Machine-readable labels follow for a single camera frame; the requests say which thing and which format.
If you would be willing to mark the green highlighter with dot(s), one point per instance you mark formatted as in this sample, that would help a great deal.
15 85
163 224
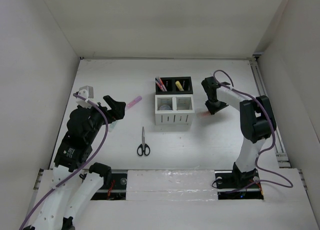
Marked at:
112 126

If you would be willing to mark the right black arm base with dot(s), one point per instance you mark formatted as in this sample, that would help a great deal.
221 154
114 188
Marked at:
236 186

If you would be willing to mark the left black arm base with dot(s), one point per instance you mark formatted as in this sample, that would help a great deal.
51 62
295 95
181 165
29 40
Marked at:
115 188

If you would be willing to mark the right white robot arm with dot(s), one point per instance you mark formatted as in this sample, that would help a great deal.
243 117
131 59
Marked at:
257 121

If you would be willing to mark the black two-slot pen holder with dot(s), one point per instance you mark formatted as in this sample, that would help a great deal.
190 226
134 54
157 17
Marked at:
169 83

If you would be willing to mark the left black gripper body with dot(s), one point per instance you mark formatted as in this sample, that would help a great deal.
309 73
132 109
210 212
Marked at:
108 113

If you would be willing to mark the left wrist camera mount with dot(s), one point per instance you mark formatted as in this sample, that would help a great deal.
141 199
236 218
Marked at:
86 94

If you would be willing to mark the yellow highlighter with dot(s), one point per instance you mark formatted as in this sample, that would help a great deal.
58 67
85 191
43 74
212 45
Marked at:
179 86

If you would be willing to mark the white two-slot pen holder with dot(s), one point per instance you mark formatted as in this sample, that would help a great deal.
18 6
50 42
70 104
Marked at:
182 113

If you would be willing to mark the aluminium rail right side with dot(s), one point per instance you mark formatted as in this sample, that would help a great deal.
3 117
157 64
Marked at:
280 149

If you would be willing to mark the pink red pen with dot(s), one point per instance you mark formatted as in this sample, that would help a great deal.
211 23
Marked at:
163 89

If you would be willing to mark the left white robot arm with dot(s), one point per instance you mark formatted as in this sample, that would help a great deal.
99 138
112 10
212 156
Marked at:
70 192

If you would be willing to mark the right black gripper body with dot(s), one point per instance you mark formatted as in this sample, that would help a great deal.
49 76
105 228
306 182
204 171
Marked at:
215 105

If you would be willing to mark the orange pen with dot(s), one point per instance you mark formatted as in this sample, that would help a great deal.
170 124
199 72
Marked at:
163 84

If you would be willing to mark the black handled scissors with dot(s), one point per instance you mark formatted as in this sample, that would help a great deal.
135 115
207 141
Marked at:
143 149

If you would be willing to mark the orange highlighter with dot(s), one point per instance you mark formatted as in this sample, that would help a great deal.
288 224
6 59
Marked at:
204 114

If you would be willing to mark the clear jar of clips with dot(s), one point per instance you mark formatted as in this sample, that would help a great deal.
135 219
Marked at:
165 108

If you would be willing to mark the pink highlighter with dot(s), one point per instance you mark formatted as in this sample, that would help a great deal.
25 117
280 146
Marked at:
133 102

